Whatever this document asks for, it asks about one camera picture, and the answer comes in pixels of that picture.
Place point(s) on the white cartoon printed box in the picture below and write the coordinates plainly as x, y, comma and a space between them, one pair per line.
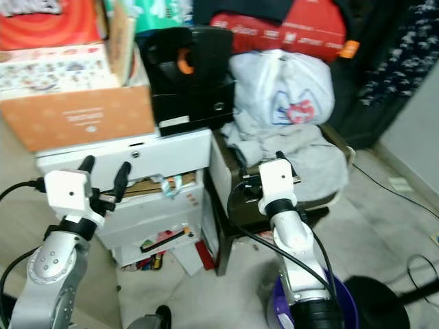
62, 72

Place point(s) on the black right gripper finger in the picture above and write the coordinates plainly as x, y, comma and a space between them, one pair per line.
281, 157

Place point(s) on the grey cloth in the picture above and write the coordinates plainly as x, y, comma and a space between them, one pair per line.
319, 154

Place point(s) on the orange cardboard box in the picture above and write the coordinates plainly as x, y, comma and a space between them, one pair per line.
82, 123

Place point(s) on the white drawer unit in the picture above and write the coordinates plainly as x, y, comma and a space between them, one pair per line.
164, 154

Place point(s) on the red printed carton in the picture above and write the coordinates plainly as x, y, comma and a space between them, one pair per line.
302, 31

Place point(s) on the robot left leg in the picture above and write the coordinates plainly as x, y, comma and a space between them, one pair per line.
151, 319

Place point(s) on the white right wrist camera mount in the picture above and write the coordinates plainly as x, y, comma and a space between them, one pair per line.
278, 185

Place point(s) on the black garment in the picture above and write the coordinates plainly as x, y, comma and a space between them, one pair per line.
247, 8

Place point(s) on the dark brown side table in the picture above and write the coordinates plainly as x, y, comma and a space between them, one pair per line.
230, 219

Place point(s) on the dark floral fabric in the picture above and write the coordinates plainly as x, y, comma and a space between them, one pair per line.
391, 62

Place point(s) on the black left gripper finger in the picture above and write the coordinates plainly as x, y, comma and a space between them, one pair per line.
87, 164
122, 179

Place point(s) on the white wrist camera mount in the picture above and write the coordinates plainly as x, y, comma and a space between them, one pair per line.
68, 195
278, 185

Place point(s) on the black round stand base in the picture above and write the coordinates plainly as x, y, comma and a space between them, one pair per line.
377, 301

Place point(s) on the red orange printed box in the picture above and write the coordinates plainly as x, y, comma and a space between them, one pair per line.
48, 27

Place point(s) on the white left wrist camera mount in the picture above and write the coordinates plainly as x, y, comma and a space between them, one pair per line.
68, 195

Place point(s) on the thin red book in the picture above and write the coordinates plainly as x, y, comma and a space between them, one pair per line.
204, 255

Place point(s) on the purple plastic bucket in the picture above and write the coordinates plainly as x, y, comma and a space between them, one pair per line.
278, 308

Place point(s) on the white printed plastic bag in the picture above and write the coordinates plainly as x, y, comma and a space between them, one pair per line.
267, 86

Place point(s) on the white power socket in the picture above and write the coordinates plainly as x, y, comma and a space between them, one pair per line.
399, 184

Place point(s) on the green diaper pack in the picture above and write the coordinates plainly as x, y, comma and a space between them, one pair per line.
158, 14

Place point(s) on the white paper sheet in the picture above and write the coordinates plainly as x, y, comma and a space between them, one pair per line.
185, 259

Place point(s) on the beige upright book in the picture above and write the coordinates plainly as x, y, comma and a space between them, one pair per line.
122, 41

